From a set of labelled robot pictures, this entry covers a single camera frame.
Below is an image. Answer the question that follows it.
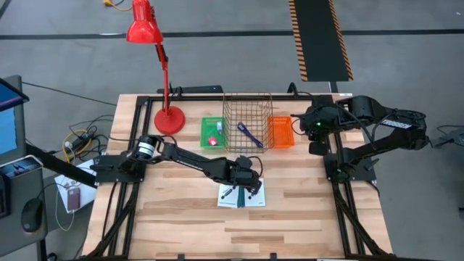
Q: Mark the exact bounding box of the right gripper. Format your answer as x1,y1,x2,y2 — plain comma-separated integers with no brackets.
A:
299,96,340,156

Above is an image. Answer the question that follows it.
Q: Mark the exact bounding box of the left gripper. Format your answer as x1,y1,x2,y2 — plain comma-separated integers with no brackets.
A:
219,161,263,196

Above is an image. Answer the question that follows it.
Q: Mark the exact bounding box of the blue purple pen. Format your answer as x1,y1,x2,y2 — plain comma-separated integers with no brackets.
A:
237,122,265,149

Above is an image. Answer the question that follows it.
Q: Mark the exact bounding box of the gold wire basket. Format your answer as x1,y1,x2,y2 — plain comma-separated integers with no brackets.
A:
221,92,276,154

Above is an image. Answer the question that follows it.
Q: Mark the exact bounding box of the orange plastic basket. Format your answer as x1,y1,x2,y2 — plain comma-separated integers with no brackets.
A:
267,115,295,149

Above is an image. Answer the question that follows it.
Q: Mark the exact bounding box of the green plastic basket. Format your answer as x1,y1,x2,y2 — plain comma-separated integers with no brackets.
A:
200,116,228,150

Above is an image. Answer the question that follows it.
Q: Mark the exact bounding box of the black yellow striped floor mat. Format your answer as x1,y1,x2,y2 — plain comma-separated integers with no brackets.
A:
289,0,355,83

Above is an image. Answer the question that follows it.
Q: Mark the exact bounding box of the dark floor stand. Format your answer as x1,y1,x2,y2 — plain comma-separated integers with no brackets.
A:
430,125,464,149

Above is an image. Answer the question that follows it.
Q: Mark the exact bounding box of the white paper sheet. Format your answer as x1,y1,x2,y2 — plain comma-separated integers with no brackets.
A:
54,159,98,215

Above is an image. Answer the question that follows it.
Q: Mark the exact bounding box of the maroon phone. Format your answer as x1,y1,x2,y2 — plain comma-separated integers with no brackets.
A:
67,186,81,212

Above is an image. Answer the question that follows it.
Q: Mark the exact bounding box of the black diagonal support beam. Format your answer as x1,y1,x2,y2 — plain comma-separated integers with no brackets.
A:
25,143,98,189

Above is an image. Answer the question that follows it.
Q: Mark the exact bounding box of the red desk lamp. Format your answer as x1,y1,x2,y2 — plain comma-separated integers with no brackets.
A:
125,0,186,135

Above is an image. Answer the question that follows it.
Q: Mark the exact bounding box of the black computer mouse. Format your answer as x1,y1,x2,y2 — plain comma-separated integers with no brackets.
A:
20,197,45,233

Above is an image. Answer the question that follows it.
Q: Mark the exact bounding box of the grey side desk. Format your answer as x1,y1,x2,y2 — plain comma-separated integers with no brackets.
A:
0,155,50,254

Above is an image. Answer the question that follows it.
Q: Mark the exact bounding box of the black keyboard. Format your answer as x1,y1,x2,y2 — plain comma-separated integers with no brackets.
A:
0,173,11,220

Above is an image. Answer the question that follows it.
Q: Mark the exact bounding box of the monitor with blue screen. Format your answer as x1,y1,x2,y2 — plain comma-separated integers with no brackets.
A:
0,75,30,164

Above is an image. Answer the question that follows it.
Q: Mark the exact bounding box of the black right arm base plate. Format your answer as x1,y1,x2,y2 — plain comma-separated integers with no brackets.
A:
324,154,377,182

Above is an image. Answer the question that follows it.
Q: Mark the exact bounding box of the black aluminium table frame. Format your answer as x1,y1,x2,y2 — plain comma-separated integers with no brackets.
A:
86,94,394,261

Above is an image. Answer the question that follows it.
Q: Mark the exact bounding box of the black flat bracket bar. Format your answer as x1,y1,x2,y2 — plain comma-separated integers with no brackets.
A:
156,85,224,94

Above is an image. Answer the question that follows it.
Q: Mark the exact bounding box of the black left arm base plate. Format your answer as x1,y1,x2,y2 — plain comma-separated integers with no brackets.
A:
89,154,146,184

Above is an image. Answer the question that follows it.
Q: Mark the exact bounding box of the yellow looped cable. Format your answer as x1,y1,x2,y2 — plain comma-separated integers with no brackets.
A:
62,129,92,164

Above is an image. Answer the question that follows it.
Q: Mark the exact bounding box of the yellow extension cable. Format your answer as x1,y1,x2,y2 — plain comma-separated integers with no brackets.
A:
102,0,133,12

